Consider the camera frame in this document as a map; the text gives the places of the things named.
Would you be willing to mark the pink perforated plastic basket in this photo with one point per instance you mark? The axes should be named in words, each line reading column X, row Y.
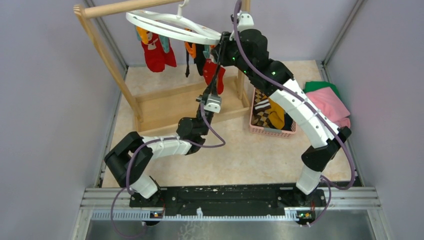
column 271, row 131

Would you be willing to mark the argyle patterned sock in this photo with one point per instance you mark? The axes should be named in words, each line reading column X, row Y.
column 261, row 119

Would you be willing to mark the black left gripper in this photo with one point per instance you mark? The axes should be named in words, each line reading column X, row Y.
column 211, row 89

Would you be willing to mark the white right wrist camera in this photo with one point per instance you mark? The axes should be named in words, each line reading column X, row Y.
column 244, row 21

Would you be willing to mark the navy blue sock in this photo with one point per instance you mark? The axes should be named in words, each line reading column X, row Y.
column 288, row 123

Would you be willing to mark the wooden hanger stand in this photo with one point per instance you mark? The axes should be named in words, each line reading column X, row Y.
column 154, row 113

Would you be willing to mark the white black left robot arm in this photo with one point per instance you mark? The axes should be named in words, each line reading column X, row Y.
column 128, row 160

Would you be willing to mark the green folded cloth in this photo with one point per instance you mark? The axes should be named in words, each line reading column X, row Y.
column 312, row 86

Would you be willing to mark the white round clip hanger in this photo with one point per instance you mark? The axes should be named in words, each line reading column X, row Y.
column 174, row 26

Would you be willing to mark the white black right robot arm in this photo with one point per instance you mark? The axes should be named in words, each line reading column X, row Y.
column 278, row 83

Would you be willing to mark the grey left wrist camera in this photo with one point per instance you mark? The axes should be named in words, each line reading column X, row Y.
column 210, row 102

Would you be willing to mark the brown white striped sock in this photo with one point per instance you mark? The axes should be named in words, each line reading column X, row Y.
column 260, row 102

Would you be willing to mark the black hanging sock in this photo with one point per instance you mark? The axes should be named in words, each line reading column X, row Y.
column 196, row 51

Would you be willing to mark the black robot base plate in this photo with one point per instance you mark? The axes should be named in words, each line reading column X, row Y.
column 251, row 200

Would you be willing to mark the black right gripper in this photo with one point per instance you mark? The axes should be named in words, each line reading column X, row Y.
column 219, row 52

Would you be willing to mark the mustard sock striped cuff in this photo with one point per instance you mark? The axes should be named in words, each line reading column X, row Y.
column 276, row 115

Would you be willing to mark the red bear sock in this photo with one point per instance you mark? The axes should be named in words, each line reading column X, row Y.
column 157, row 49

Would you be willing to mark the pink folded cloth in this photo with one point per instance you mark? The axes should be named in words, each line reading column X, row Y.
column 331, row 106

